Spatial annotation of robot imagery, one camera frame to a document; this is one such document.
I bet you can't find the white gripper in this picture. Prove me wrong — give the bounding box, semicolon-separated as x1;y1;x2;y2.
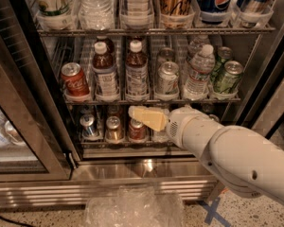
128;106;212;148

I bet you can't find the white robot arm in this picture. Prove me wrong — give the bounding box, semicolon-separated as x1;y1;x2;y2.
128;106;284;205

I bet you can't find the small water bottle bottom shelf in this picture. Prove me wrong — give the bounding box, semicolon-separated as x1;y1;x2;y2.
152;130;169;143

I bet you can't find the red can bottom shelf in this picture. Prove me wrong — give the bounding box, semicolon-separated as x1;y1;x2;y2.
129;118;147;140

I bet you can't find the gold can bottom shelf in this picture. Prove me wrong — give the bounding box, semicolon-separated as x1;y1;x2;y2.
106;116;122;141

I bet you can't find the blue can bottom shelf left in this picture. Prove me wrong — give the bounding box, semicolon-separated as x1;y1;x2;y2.
80;113;98;137

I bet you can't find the red Coca-Cola can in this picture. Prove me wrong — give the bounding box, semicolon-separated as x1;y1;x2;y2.
61;62;89;96

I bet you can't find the front green 7up can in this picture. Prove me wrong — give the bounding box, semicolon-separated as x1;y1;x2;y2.
213;61;243;95

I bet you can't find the green 7up can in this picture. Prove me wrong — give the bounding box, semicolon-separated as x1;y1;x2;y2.
210;46;233;81
213;61;243;95

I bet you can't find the rear green 7up can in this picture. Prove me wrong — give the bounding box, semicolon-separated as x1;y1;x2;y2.
210;46;233;81

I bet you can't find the stainless steel display fridge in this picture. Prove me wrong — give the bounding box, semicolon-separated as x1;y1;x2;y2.
0;0;284;208

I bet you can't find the glass fridge door left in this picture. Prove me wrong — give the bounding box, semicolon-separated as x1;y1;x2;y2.
0;17;72;183

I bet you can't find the top shelf clear water bottle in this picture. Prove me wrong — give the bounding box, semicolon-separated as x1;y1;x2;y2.
79;0;114;30

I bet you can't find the front right iced tea bottle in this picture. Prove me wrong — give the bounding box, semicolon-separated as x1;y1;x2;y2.
125;40;148;96

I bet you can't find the iced tea bottle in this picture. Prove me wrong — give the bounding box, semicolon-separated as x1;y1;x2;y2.
125;40;148;96
92;42;118;96

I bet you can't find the front left iced tea bottle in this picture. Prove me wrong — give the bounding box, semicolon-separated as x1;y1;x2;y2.
92;42;118;96

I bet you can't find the front clear water bottle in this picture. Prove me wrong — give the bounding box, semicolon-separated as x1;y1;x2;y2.
185;44;215;95

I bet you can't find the rear clear water bottle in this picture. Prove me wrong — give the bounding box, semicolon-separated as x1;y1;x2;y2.
186;35;210;60

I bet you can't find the rear left tea bottle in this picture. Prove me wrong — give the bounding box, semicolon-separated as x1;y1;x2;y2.
97;36;115;55

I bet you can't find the clear plastic wrapped pack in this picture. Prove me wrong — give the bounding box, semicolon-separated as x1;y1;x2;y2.
82;186;185;227

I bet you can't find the blue tape cross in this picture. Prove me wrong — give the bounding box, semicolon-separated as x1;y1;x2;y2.
198;197;231;227

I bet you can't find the black cable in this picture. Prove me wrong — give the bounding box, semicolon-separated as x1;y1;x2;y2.
0;208;36;227

